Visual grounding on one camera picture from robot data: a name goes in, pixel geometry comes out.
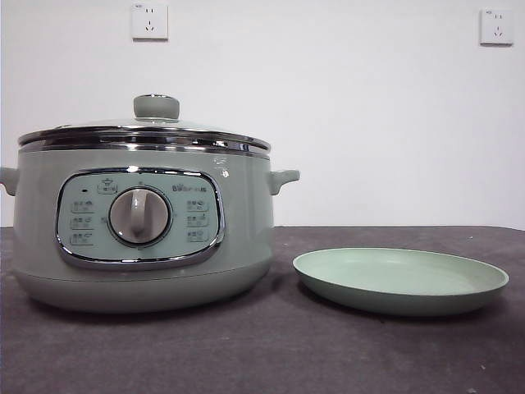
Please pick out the glass lid with green knob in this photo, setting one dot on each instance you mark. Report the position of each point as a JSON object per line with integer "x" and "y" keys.
{"x": 156, "y": 107}

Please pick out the pale green electric steamer pot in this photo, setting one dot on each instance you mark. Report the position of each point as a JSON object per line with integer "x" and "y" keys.
{"x": 242, "y": 230}

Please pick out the pale green round plate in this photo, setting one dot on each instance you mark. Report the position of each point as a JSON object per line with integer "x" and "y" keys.
{"x": 393, "y": 271}

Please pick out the white wall socket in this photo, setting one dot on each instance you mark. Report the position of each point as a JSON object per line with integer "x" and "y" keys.
{"x": 497, "y": 28}
{"x": 150, "y": 22}

